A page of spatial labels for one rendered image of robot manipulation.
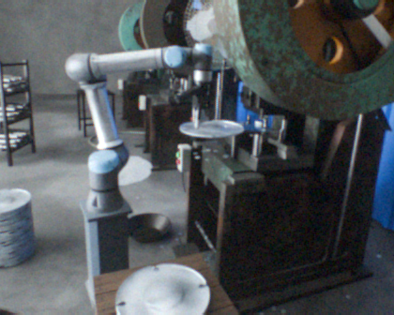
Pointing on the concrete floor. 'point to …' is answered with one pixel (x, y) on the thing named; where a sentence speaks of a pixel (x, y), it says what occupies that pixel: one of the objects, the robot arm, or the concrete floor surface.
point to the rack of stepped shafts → (8, 111)
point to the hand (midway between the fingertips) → (195, 126)
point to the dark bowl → (148, 227)
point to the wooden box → (110, 285)
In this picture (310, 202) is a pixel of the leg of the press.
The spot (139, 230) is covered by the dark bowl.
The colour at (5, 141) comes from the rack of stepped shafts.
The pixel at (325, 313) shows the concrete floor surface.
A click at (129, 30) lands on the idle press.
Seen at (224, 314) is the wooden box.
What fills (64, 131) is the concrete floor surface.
